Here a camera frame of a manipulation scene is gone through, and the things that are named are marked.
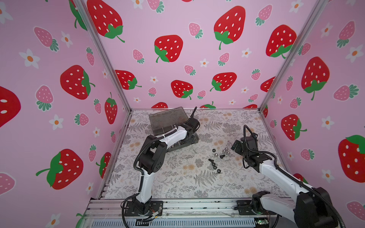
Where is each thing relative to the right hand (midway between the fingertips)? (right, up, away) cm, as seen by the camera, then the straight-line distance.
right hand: (238, 145), depth 87 cm
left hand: (-32, +3, +11) cm, 34 cm away
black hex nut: (-12, -16, 0) cm, 20 cm away
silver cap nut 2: (-4, -6, +8) cm, 11 cm away
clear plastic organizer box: (-51, +16, +28) cm, 61 cm away
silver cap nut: (-12, -7, +7) cm, 16 cm away
